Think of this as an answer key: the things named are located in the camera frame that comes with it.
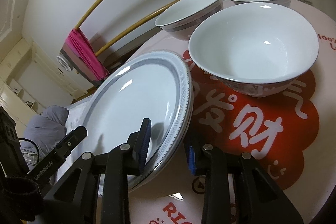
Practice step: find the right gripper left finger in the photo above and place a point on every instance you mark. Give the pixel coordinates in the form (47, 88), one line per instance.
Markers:
(73, 199)

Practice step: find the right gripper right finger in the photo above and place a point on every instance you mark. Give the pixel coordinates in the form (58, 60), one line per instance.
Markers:
(258, 199)

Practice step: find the white plate grey rim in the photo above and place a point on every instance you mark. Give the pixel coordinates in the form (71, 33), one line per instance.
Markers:
(155, 85)

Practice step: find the grey pillow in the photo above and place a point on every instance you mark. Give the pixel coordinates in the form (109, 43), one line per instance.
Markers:
(48, 129)

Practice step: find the white bed cover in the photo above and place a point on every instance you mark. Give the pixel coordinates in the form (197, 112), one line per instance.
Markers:
(72, 122)

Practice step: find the cream wardrobe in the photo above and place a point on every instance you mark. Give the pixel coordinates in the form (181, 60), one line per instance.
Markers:
(31, 82)

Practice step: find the white round fan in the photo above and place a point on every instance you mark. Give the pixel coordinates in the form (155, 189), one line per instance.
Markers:
(63, 62)

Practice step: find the brown cloth on rail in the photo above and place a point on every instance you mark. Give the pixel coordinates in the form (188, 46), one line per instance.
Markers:
(75, 62)

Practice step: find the pink cloth on rail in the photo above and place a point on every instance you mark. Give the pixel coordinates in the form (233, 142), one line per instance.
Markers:
(81, 46)

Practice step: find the lower wooden barre rail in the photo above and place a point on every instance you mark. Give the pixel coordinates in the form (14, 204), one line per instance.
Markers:
(135, 26)

